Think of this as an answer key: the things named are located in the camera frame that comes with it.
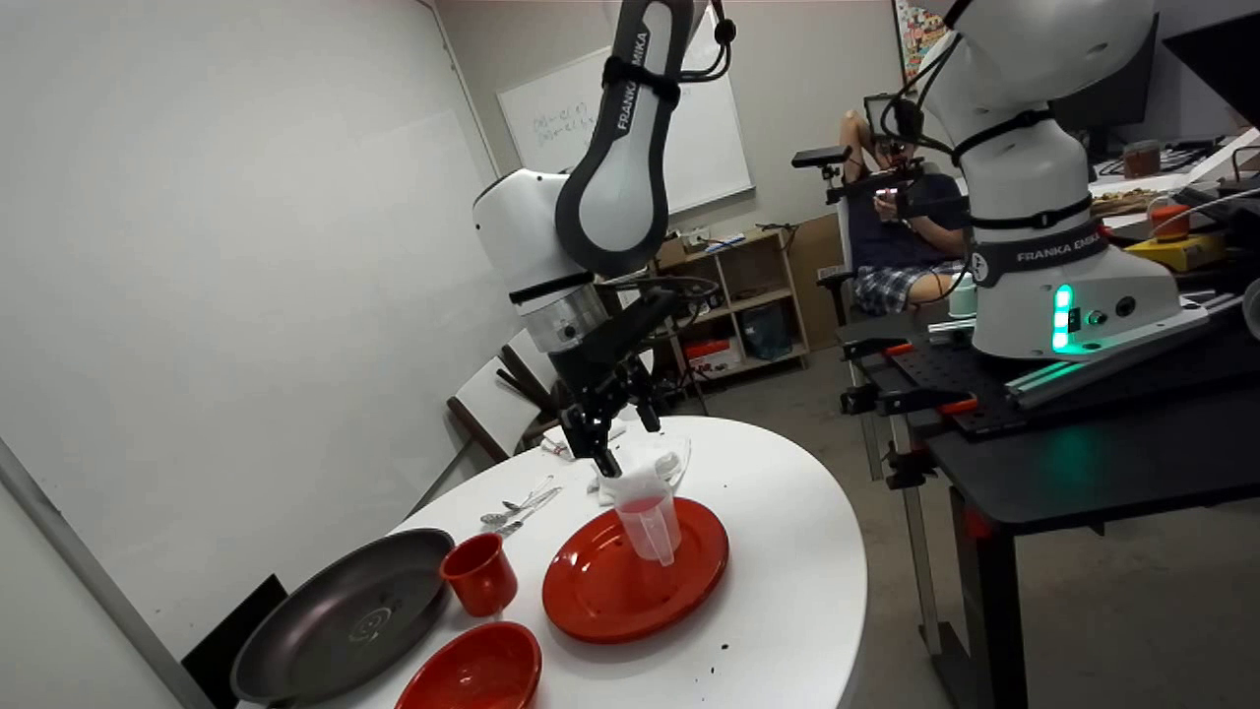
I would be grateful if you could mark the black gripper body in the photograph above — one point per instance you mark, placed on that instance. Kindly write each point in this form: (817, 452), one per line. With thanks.
(613, 361)

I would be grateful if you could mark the clear plastic jar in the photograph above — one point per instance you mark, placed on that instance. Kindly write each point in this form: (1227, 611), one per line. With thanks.
(651, 524)

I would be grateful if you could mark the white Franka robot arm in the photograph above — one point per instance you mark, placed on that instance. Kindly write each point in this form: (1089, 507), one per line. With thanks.
(616, 160)

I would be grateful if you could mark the red plate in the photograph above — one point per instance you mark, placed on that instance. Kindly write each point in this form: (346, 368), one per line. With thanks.
(593, 591)

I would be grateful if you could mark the red box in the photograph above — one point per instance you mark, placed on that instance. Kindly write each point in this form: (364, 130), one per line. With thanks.
(708, 352)

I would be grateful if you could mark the silver spoon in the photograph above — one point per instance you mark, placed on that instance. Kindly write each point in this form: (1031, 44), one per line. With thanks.
(515, 518)
(515, 507)

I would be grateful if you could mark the wooden chair white cushions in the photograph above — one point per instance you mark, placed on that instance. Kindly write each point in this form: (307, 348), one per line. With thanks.
(497, 399)

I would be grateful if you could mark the dark storage bin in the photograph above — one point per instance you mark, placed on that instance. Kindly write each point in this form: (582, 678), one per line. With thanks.
(763, 332)

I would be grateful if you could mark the wooden shelf unit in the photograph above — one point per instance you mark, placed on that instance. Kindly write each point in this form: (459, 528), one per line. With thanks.
(754, 281)

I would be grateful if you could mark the red mug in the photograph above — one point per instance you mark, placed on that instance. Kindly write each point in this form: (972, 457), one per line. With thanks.
(476, 578)

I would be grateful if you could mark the white whiteboard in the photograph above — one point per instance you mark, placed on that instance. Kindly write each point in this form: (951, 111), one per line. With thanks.
(723, 143)

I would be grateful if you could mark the red bowl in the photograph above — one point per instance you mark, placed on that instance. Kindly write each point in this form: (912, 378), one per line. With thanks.
(473, 670)

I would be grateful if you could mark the orange black clamp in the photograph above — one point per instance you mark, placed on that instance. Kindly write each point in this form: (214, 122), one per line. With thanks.
(962, 409)
(904, 348)

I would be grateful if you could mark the dark frying pan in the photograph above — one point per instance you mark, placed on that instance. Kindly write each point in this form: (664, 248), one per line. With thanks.
(341, 623)

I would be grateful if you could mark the seated person dark shirt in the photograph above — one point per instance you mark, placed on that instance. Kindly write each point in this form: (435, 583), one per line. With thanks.
(908, 221)

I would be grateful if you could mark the black flat panel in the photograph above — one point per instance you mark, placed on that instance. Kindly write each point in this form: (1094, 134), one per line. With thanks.
(236, 636)

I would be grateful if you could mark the black robot desk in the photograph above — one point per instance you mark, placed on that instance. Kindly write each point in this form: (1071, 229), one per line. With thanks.
(1115, 457)

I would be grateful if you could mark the yellow box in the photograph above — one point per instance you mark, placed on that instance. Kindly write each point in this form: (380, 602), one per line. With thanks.
(1181, 252)

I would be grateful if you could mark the black monitor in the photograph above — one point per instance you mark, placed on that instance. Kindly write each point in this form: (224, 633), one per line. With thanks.
(1215, 66)

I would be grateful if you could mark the colourful wall poster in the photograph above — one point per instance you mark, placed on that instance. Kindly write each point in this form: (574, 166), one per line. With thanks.
(912, 40)

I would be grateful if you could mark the silver metal rail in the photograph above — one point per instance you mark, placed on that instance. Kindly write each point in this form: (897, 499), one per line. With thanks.
(1127, 348)

